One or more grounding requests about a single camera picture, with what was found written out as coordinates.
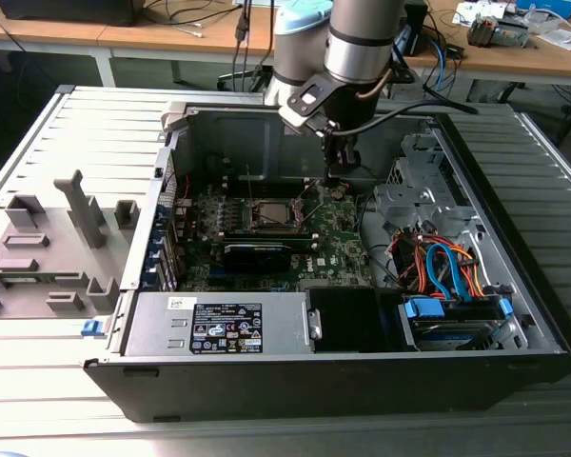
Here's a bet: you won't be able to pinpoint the thin black wire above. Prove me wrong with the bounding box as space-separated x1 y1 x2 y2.
341 164 380 188

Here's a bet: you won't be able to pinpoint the white papers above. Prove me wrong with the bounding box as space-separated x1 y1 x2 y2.
451 2 510 25

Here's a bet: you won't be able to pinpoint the grey power supply unit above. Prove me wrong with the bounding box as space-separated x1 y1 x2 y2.
123 290 323 357

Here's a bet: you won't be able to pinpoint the black open pc case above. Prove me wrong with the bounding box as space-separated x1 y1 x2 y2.
83 97 571 425

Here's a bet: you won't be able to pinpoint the metal socket cover frame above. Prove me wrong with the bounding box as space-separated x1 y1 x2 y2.
292 179 325 230

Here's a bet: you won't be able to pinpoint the blue hanging cable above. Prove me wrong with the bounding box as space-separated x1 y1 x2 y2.
427 35 453 94

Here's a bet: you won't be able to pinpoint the silver cpu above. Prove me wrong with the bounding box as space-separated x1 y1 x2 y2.
259 201 294 226

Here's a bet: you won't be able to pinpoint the metal drive cage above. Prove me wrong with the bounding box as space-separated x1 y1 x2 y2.
373 130 482 239

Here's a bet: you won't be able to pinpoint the clear plastic bag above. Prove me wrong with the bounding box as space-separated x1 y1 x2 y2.
535 18 571 51

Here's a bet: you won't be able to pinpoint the black usb cable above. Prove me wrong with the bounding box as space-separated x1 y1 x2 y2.
230 0 275 91

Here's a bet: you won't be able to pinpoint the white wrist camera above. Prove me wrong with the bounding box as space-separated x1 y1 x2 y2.
278 80 340 137

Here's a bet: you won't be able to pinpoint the blue cardboard box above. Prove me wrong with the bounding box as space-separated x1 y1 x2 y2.
516 0 571 19

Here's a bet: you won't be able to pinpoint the grey metal drive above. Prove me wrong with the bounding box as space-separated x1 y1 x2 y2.
497 17 530 49

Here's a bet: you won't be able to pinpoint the green motherboard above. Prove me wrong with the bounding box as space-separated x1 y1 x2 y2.
170 178 377 294

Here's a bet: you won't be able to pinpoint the tall black box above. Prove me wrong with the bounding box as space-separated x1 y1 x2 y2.
399 0 430 57

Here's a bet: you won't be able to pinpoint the wide black device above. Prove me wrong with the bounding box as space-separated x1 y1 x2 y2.
0 0 139 28

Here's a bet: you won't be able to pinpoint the hard disk with blue label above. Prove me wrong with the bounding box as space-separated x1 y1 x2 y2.
416 323 499 349

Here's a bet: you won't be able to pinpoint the cpu socket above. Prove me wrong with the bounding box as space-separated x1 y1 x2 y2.
247 195 311 235

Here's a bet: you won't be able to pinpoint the blue disk carrier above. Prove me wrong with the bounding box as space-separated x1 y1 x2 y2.
399 294 515 351

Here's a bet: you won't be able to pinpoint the blue flat data cable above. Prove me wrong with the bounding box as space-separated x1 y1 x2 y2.
425 242 475 301

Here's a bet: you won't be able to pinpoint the dark camera cable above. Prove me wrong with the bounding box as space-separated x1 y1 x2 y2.
332 98 480 139

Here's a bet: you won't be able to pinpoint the wooden desk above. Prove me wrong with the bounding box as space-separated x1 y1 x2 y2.
0 0 277 89
402 0 571 104

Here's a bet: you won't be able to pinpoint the black graphics card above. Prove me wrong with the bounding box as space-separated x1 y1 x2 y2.
208 240 294 275

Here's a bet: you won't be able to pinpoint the red and orange wire bundle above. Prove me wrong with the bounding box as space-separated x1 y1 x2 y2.
388 230 432 292

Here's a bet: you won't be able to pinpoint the grey parts rack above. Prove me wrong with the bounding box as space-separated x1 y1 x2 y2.
0 169 142 320

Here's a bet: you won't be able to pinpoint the cpu cooler heatsink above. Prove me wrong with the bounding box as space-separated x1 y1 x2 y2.
465 12 501 48

